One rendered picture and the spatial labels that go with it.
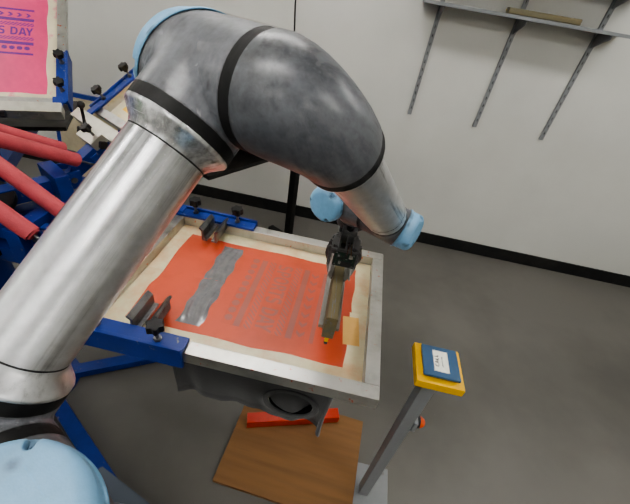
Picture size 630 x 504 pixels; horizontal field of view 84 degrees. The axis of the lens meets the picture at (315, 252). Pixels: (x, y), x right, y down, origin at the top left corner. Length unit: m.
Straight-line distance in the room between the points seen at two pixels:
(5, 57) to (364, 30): 1.99
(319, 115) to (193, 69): 0.12
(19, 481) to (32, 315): 0.12
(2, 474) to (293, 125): 0.34
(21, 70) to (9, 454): 2.03
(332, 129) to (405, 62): 2.48
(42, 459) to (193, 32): 0.37
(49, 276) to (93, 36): 3.22
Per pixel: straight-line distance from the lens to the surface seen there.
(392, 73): 2.80
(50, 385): 0.42
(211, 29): 0.38
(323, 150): 0.32
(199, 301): 1.08
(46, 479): 0.36
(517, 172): 3.17
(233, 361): 0.91
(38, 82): 2.21
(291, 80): 0.31
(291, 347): 0.98
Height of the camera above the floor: 1.74
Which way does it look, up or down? 37 degrees down
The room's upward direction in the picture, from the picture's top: 10 degrees clockwise
